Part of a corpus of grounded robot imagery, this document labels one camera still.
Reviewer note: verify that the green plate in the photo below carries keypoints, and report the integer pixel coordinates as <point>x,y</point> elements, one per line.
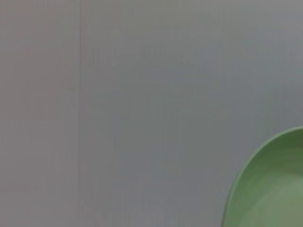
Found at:
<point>272,189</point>

